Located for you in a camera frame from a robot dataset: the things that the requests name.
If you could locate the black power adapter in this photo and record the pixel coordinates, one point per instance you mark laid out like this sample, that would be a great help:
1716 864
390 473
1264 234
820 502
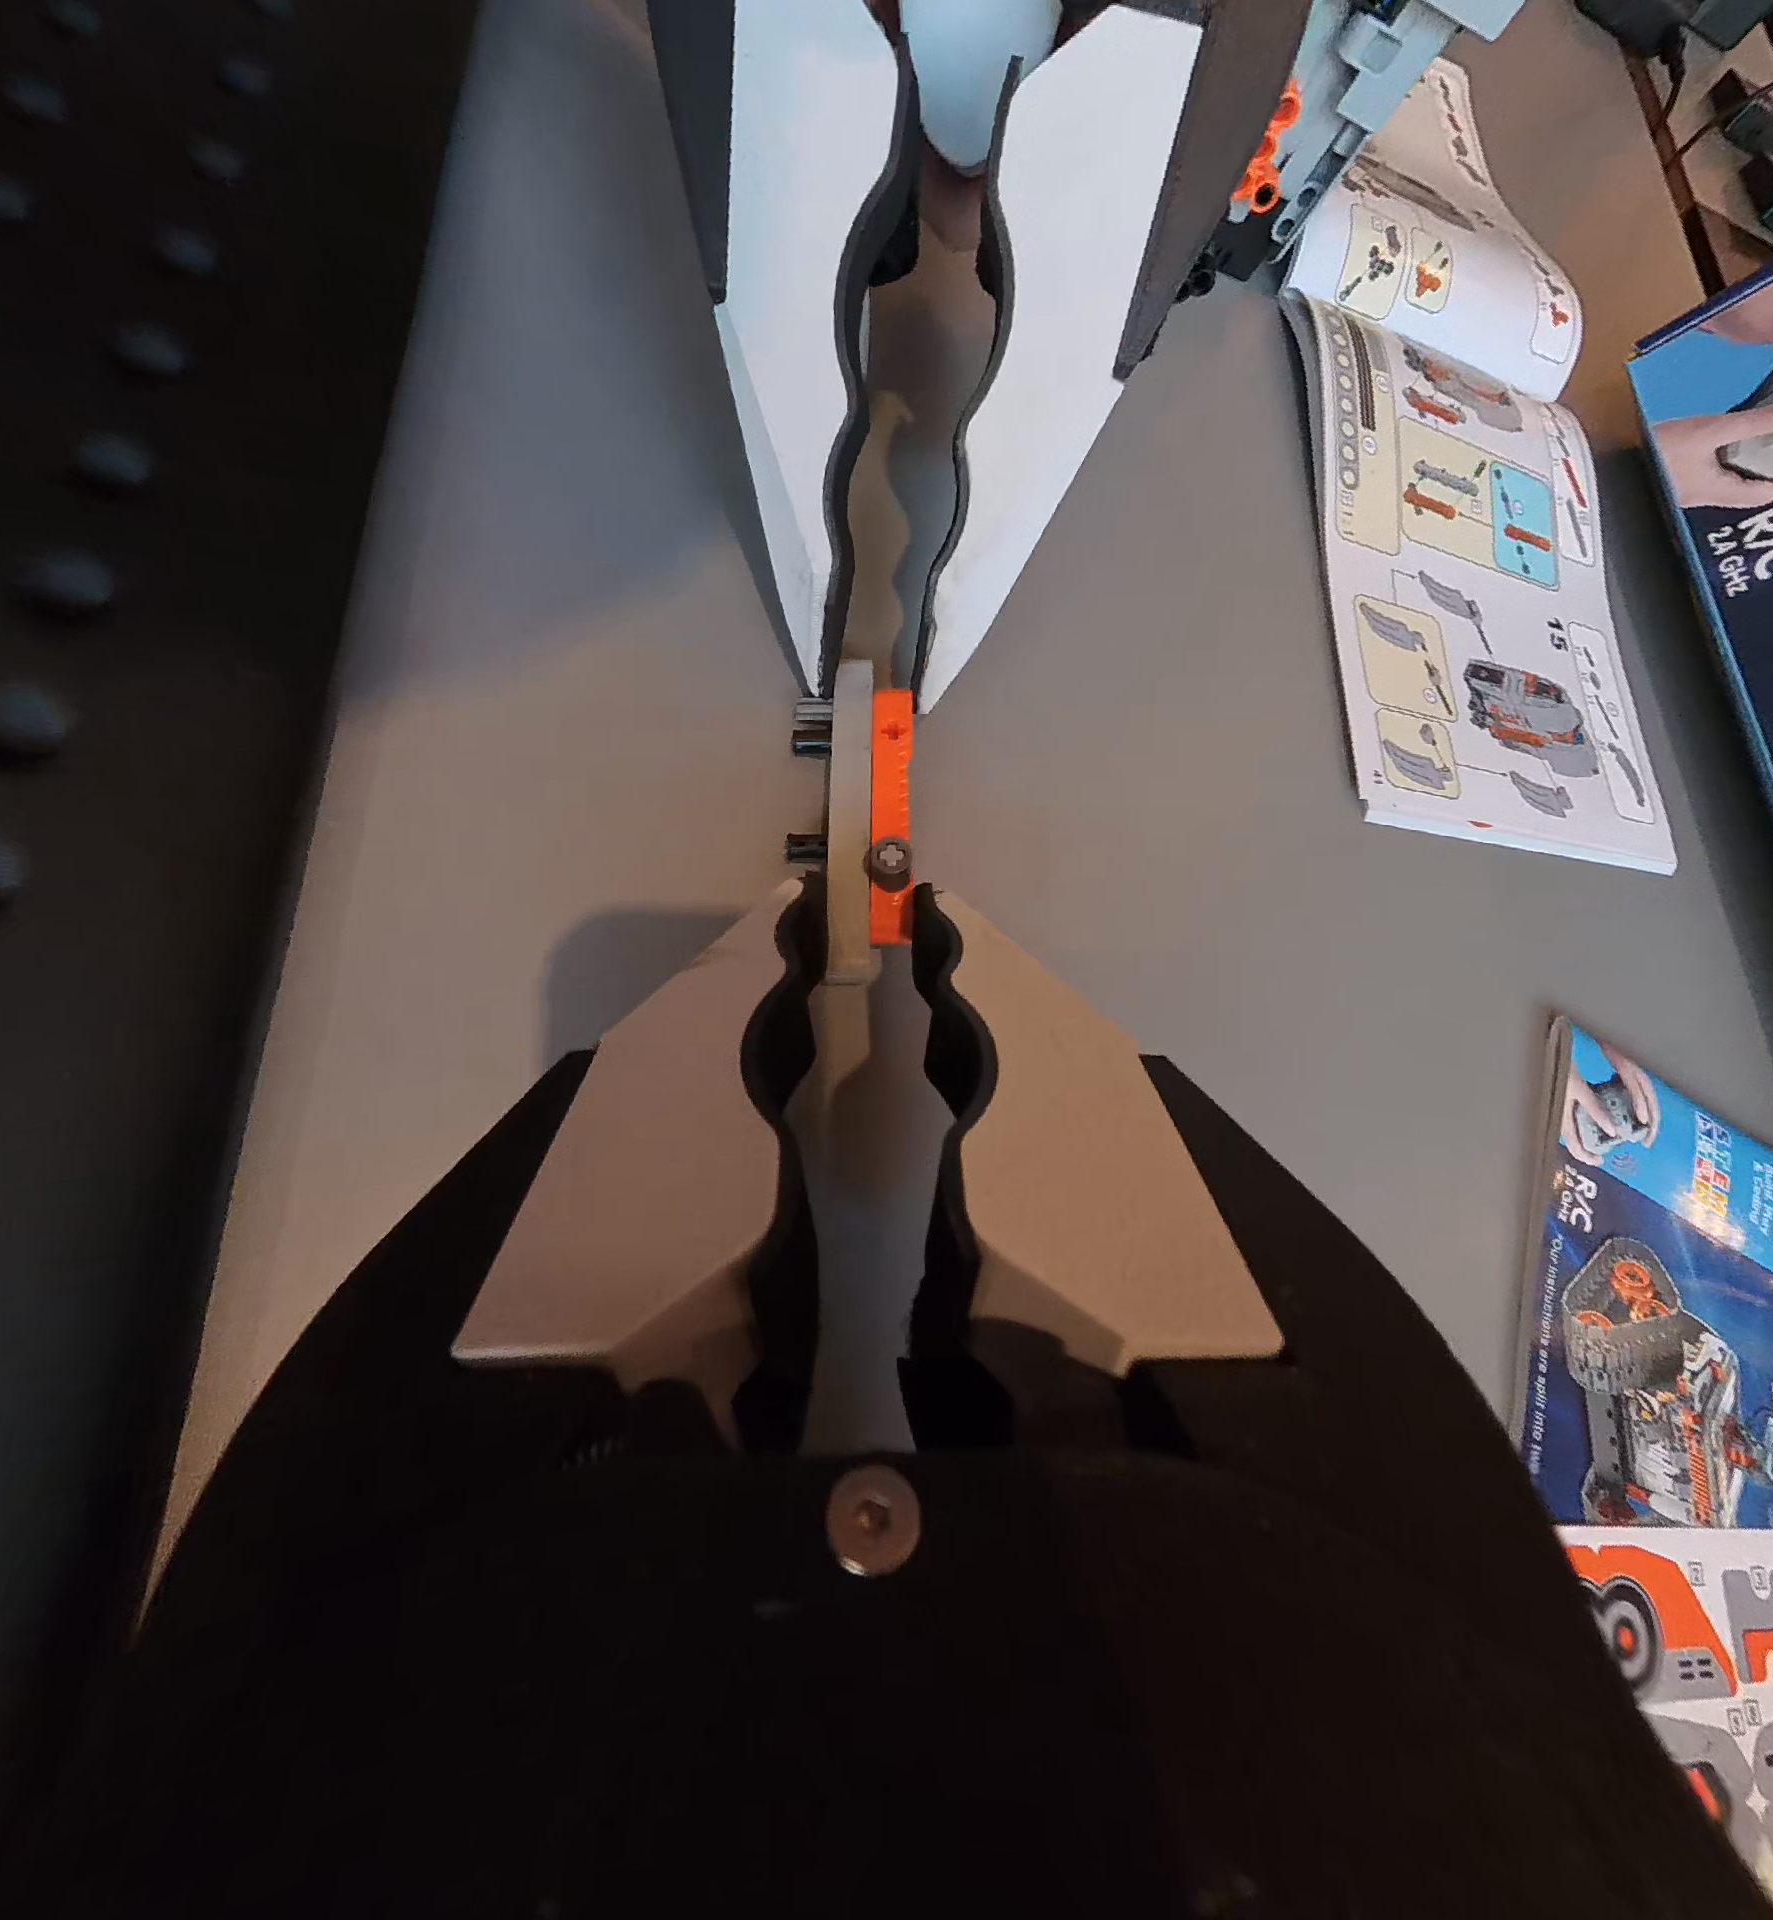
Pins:
1644 23

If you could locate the grey orange brick robot model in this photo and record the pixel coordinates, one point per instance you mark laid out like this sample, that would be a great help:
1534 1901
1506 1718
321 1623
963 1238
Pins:
1367 89

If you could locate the blue robot kit box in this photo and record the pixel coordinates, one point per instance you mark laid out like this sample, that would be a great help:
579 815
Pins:
1771 526

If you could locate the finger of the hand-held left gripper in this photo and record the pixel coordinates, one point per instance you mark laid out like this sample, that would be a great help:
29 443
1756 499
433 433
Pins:
789 227
1082 227

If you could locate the orange toothed rack piece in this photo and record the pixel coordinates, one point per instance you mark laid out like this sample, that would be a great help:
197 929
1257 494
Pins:
894 766

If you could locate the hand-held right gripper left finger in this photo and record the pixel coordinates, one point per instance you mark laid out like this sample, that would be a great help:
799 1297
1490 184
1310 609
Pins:
631 1202

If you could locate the sticker sheet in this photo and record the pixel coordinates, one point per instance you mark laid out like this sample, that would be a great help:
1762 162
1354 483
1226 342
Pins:
1725 1696

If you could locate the open instruction booklet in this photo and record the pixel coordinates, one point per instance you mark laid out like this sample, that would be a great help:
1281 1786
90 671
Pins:
1472 601

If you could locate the grey desk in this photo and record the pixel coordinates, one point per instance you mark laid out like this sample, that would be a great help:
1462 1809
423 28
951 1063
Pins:
1201 977

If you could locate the blue manual booklet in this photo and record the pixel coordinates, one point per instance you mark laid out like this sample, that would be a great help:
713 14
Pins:
1680 1320

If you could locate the black perforated panel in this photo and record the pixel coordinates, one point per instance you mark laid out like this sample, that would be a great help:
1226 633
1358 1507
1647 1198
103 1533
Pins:
123 751

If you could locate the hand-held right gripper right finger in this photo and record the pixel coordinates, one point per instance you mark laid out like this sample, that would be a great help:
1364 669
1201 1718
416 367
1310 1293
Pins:
1111 1202

